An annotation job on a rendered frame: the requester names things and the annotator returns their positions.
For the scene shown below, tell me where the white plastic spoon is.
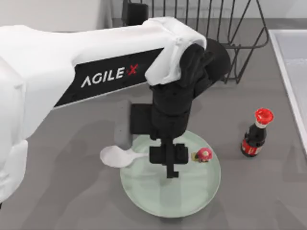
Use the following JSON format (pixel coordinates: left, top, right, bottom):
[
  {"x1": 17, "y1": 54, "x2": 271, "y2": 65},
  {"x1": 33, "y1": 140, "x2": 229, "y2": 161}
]
[{"x1": 99, "y1": 145, "x2": 150, "y2": 169}]

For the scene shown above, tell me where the small red and pink toy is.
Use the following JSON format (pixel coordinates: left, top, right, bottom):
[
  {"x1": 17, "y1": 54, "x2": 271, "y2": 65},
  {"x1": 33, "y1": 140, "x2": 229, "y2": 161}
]
[{"x1": 191, "y1": 147, "x2": 214, "y2": 164}]

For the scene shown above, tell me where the pale green round plate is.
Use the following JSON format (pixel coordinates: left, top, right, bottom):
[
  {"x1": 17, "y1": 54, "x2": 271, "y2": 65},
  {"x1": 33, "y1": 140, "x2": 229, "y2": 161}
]
[{"x1": 119, "y1": 130, "x2": 222, "y2": 219}]

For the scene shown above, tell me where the dark bottle with red cap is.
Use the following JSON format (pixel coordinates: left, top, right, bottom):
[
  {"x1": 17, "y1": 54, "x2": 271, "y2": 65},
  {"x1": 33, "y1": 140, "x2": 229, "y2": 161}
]
[{"x1": 240, "y1": 108, "x2": 275, "y2": 159}]

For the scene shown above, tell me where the black wire rack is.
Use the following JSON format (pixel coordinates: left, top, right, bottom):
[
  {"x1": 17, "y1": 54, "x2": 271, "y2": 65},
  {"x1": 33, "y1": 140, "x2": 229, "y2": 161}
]
[{"x1": 121, "y1": 0, "x2": 269, "y2": 85}]

